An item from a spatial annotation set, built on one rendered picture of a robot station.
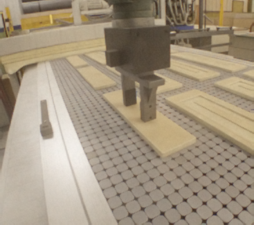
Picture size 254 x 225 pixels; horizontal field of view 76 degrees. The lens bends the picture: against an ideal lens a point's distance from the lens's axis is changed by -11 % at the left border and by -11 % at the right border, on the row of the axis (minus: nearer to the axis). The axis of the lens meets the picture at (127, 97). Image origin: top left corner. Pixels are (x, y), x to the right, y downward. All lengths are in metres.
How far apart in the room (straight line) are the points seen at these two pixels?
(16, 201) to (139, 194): 0.31
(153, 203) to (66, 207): 0.19
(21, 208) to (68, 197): 0.13
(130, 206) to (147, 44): 0.41
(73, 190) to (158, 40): 0.46
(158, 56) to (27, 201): 0.53
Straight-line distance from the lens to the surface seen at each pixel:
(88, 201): 0.45
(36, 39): 2.28
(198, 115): 0.69
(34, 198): 0.54
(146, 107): 0.61
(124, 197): 0.44
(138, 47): 0.51
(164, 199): 0.44
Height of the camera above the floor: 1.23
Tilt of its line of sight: 24 degrees down
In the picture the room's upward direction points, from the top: 5 degrees counter-clockwise
